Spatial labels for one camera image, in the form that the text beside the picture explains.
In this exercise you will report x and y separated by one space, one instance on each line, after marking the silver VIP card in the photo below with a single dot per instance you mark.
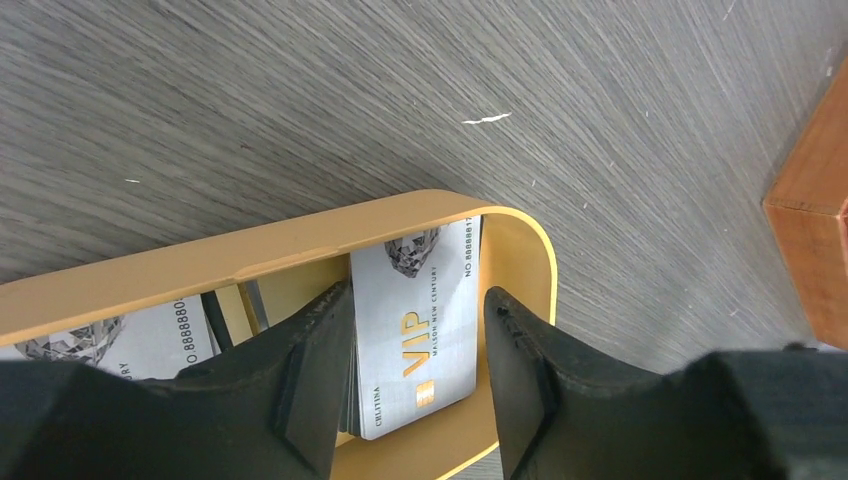
416 302
155 342

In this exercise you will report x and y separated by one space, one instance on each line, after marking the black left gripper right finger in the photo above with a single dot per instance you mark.
565 410

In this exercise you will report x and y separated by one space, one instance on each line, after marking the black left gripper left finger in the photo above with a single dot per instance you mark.
268 408

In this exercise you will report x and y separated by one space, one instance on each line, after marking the orange oval plastic tray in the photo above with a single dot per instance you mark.
516 254

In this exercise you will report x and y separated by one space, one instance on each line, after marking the orange compartment organizer box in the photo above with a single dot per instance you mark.
806 209

